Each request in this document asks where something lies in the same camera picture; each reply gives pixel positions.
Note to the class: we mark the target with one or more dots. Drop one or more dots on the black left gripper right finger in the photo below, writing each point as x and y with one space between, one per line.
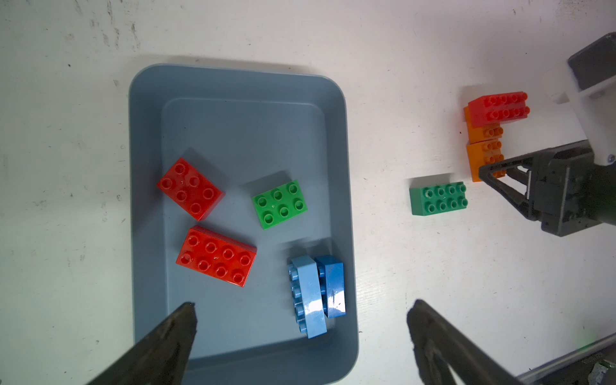
441 350

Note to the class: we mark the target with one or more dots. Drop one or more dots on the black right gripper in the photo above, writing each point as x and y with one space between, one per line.
567 192

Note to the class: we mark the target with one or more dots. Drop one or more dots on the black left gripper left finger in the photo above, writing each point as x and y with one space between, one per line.
161 357

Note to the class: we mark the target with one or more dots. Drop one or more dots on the orange lego brick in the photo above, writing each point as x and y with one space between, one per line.
483 153
480 134

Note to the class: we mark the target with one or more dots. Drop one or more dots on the red lego brick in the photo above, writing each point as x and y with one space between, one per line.
192 191
217 256
499 108

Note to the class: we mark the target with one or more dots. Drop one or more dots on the long dark green lego brick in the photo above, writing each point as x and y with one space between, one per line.
440 198

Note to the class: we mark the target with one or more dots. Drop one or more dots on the light blue lego brick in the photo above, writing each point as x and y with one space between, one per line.
306 292

